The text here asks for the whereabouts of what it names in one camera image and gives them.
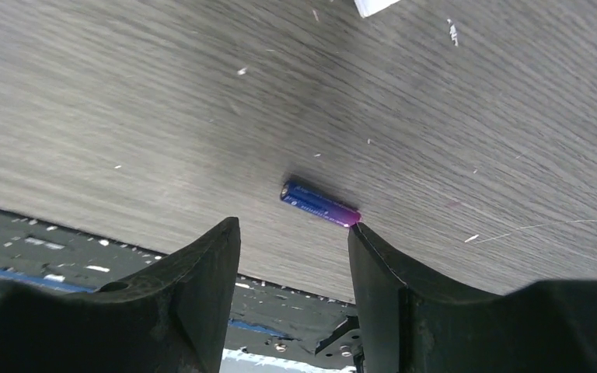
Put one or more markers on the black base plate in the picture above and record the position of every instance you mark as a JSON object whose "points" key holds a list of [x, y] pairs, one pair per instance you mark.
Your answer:
{"points": [[272, 328]]}

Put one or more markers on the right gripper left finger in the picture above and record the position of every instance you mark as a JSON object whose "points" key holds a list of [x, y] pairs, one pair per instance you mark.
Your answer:
{"points": [[171, 316]]}

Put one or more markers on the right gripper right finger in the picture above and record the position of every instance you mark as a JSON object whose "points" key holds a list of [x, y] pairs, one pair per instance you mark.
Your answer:
{"points": [[415, 319]]}

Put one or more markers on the white remote control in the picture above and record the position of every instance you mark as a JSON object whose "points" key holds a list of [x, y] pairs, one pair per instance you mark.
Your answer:
{"points": [[367, 8]]}

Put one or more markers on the purple blue battery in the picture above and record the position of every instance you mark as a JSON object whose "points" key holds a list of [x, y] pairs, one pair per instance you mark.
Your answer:
{"points": [[315, 203]]}

